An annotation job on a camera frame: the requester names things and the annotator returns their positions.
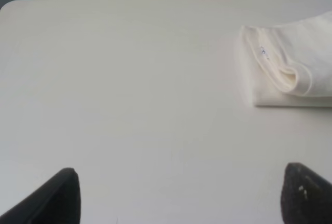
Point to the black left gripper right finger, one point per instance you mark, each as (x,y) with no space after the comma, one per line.
(305,196)

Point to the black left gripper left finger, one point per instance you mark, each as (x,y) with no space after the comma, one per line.
(57,201)

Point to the white towel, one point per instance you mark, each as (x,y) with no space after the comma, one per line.
(287,65)

